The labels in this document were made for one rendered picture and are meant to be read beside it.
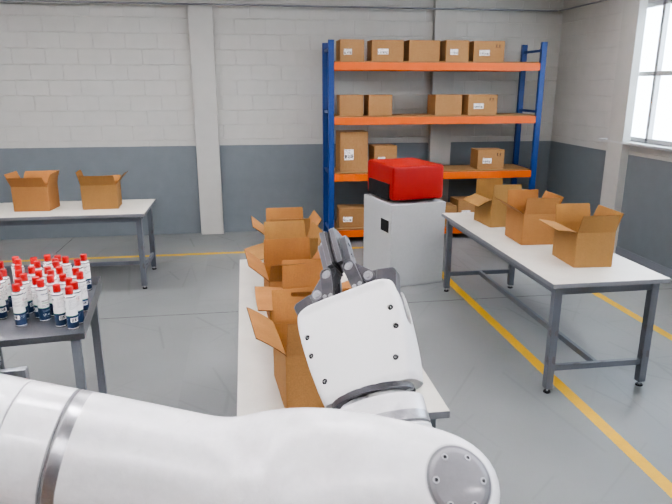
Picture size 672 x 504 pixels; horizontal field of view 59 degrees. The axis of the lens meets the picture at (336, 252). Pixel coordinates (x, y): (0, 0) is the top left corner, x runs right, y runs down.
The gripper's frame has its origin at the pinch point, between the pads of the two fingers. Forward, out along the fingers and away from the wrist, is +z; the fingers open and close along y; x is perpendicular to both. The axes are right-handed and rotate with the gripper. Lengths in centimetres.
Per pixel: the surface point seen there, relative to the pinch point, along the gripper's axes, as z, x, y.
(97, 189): 360, -343, -311
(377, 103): 475, -531, -41
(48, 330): 102, -150, -182
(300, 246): 138, -224, -78
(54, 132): 551, -412, -432
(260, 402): 40, -159, -87
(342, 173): 417, -557, -114
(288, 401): 34, -152, -72
